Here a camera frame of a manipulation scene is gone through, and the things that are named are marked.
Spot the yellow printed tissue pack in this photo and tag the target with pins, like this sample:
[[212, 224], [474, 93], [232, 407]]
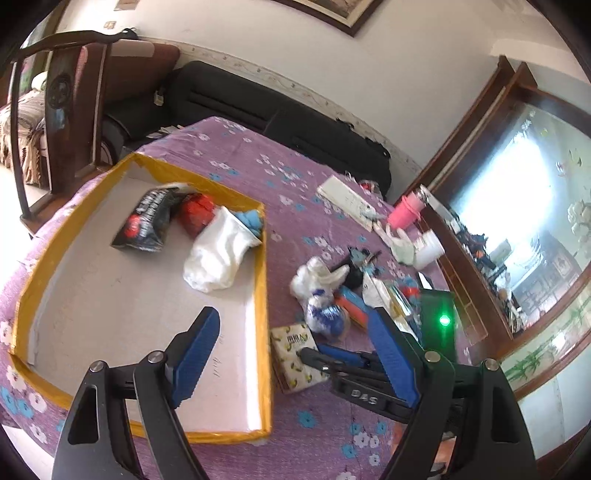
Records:
[[293, 355]]

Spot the dark wooden chair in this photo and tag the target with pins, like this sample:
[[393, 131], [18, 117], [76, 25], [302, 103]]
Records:
[[60, 92]]

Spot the green pillow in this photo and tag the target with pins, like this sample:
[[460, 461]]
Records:
[[39, 81]]

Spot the purple floral tablecloth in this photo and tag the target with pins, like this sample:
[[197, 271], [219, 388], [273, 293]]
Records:
[[277, 152]]

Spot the black small object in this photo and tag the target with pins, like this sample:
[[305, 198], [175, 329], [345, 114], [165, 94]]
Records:
[[353, 272]]

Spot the orange blue packet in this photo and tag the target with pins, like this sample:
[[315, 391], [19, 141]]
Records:
[[353, 309]]

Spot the black sofa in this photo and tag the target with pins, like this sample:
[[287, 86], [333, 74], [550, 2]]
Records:
[[217, 92]]

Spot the white plastic bag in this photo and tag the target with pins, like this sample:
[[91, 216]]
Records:
[[314, 274], [217, 254]]

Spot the black snack packet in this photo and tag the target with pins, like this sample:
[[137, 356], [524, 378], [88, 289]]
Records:
[[145, 221]]

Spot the white power strip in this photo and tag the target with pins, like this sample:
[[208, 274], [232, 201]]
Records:
[[344, 196]]

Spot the pink cup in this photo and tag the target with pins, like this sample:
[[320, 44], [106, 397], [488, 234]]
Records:
[[405, 210]]

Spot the brown patterned bed cover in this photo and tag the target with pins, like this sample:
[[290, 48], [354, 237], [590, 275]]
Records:
[[18, 134]]

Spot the blue cloth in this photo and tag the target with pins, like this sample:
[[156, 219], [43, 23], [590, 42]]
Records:
[[251, 221]]

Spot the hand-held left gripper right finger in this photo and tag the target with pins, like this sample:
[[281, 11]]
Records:
[[392, 360]]

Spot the white glove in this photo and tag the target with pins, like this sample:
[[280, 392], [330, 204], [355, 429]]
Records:
[[399, 242]]

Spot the framed wall painting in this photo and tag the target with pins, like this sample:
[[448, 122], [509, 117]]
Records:
[[341, 14]]

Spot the clear plastic packet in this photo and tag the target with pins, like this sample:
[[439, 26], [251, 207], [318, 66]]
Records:
[[385, 295]]

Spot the blue white printed bag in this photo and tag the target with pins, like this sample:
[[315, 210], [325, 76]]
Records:
[[325, 316]]

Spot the red snack packet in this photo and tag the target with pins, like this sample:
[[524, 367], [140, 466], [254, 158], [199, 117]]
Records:
[[196, 214]]

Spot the maroon sofa cushion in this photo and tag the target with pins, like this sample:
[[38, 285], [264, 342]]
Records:
[[138, 60]]

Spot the windowsill clutter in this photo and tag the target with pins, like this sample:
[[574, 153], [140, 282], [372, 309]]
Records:
[[489, 267]]

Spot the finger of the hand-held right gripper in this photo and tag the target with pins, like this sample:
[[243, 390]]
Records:
[[341, 353], [364, 393]]

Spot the cardboard box with yellow tape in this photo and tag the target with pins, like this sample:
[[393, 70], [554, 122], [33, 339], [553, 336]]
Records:
[[115, 300]]

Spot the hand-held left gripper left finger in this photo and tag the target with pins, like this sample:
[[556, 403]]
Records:
[[196, 357]]

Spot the white cup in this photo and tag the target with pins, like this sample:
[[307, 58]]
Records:
[[429, 249]]

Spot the wooden window frame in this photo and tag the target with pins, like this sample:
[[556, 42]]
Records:
[[466, 138]]

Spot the white charger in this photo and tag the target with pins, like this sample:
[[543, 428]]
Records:
[[159, 96]]

